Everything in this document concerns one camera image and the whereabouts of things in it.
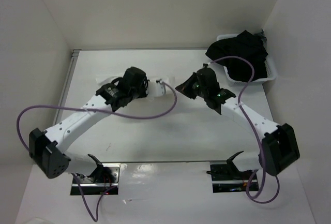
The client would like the white skirt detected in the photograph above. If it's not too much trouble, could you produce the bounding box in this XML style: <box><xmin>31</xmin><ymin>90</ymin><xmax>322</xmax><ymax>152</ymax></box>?
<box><xmin>96</xmin><ymin>74</ymin><xmax>175</xmax><ymax>101</ymax></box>

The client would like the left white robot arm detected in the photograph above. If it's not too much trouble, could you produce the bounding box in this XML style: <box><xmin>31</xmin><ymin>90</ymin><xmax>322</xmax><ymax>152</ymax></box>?
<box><xmin>29</xmin><ymin>67</ymin><xmax>148</xmax><ymax>179</ymax></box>

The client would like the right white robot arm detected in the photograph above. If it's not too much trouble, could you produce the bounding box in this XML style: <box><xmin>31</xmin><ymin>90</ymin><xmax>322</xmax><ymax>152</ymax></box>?
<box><xmin>175</xmin><ymin>67</ymin><xmax>300</xmax><ymax>179</ymax></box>

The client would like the black skirt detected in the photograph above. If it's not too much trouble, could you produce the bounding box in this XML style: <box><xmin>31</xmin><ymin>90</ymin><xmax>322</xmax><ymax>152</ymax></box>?
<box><xmin>206</xmin><ymin>31</ymin><xmax>268</xmax><ymax>82</ymax></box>

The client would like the white plastic basket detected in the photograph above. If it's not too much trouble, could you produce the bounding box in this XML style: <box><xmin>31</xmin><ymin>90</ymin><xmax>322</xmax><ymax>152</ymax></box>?
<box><xmin>216</xmin><ymin>34</ymin><xmax>277</xmax><ymax>86</ymax></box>

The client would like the grey garment in basket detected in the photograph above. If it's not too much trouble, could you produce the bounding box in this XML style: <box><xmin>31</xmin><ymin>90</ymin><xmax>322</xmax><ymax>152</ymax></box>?
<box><xmin>254</xmin><ymin>29</ymin><xmax>267</xmax><ymax>48</ymax></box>

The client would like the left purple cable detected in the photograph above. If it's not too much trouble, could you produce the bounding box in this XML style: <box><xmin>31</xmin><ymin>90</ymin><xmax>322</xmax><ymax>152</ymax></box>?
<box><xmin>16</xmin><ymin>79</ymin><xmax>178</xmax><ymax>222</ymax></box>

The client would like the purple cable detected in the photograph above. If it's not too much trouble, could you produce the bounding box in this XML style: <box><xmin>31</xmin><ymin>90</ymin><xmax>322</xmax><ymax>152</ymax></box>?
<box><xmin>16</xmin><ymin>79</ymin><xmax>178</xmax><ymax>222</ymax></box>
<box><xmin>206</xmin><ymin>56</ymin><xmax>281</xmax><ymax>204</ymax></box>

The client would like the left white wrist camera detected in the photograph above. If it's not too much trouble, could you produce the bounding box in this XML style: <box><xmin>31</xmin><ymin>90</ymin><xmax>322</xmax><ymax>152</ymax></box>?
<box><xmin>148</xmin><ymin>79</ymin><xmax>166</xmax><ymax>98</ymax></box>

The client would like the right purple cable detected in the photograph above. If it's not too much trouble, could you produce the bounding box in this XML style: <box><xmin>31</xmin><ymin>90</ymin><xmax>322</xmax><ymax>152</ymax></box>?
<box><xmin>206</xmin><ymin>56</ymin><xmax>281</xmax><ymax>204</ymax></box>

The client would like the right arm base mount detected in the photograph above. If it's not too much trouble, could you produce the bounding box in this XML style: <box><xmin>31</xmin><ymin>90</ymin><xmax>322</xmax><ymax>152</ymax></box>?
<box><xmin>206</xmin><ymin>161</ymin><xmax>253</xmax><ymax>193</ymax></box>

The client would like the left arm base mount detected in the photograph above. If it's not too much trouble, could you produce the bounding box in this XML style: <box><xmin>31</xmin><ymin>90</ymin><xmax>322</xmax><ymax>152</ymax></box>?
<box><xmin>76</xmin><ymin>163</ymin><xmax>121</xmax><ymax>196</ymax></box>

